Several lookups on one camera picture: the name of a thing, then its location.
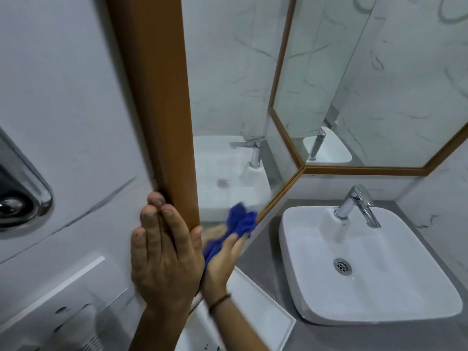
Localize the white rectangular tray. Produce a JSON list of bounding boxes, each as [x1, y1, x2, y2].
[[175, 266, 297, 351]]

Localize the white wall dispenser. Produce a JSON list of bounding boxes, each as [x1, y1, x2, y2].
[[0, 256, 147, 351]]

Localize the white ceramic sink basin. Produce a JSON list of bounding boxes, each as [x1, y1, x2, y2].
[[279, 205, 464, 326]]

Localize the person's right hand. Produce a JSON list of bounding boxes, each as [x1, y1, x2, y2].
[[201, 232, 249, 308]]

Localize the brown thread wristband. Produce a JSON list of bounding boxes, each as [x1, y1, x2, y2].
[[208, 294, 232, 315]]

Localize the chrome wall hand dryer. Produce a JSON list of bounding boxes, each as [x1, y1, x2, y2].
[[0, 126, 54, 231]]

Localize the chrome sink drain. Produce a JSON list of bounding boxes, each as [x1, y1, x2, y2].
[[333, 257, 353, 277]]

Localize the blue cleaning cloth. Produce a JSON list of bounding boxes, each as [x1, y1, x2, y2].
[[203, 202, 259, 268]]

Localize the wooden framed mirror cabinet door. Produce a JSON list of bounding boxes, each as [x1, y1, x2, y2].
[[105, 0, 305, 315]]

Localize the chrome sink faucet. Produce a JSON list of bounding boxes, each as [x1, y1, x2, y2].
[[333, 184, 382, 229]]

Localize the wooden framed wall mirror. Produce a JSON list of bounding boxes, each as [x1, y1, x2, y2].
[[268, 0, 468, 177]]

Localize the person's left hand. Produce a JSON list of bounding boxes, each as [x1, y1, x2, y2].
[[130, 192, 205, 312]]

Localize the person's right forearm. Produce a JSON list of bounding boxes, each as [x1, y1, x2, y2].
[[209, 297, 272, 351]]

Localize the person's left forearm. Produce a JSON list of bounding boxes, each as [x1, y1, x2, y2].
[[128, 306, 191, 351]]

